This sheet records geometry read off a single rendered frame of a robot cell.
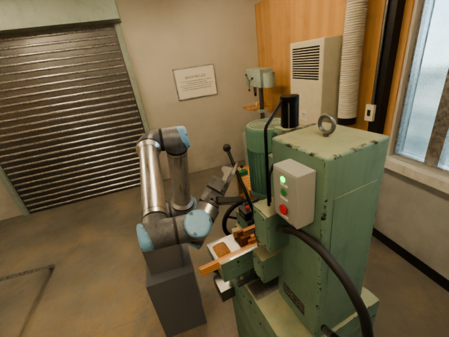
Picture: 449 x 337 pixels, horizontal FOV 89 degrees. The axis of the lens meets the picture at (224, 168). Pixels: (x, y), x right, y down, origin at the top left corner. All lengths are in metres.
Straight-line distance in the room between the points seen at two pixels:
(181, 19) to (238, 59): 0.98
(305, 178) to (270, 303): 0.69
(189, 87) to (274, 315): 3.28
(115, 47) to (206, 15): 1.33
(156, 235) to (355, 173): 0.58
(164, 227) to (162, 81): 3.17
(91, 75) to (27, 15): 0.81
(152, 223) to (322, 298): 0.59
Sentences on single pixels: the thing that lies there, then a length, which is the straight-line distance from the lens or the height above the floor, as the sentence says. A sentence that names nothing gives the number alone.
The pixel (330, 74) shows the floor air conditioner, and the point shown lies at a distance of 2.36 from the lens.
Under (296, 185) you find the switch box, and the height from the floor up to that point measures 1.46.
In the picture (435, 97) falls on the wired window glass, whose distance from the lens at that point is 2.15.
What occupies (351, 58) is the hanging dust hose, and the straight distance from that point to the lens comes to 2.26.
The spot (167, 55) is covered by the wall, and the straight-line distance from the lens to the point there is 3.78.
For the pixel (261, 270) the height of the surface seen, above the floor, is 1.03.
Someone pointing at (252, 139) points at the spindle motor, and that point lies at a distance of 0.88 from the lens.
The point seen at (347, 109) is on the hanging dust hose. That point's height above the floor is 1.22.
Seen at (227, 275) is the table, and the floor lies 0.88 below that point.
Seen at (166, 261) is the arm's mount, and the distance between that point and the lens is 1.64.
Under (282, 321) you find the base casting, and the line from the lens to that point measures 1.11.
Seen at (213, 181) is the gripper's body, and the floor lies 1.31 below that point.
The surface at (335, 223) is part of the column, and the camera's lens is 0.70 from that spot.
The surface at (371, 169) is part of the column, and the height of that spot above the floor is 1.44.
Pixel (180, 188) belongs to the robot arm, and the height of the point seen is 1.10.
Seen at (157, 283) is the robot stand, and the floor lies 0.55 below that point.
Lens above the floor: 1.75
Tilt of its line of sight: 25 degrees down
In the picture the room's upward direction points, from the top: 8 degrees counter-clockwise
